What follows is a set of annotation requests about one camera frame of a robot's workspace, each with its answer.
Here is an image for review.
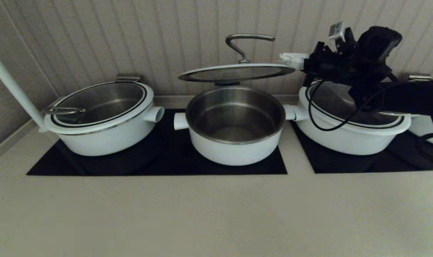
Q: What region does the glass lid with white rim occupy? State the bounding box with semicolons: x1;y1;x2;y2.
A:
298;80;412;136
177;34;296;83
41;81;155;135

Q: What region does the black glass cooktop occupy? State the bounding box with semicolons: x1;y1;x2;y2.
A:
27;109;287;175
291;121;433;174

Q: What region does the white pole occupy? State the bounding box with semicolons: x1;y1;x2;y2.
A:
0;43;49;132

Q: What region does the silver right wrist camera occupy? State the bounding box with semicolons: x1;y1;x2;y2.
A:
328;21;346;42

